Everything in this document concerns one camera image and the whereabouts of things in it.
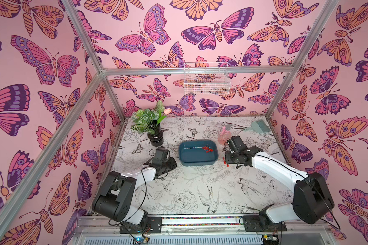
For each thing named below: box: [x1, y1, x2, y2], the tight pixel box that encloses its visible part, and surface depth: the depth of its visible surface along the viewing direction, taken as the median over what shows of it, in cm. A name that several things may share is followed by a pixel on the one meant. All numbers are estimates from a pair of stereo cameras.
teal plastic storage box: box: [178, 139, 219, 167], surface depth 100 cm
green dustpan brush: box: [243, 119, 271, 134], surface depth 116 cm
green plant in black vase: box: [130, 100, 172, 147], surface depth 88 cm
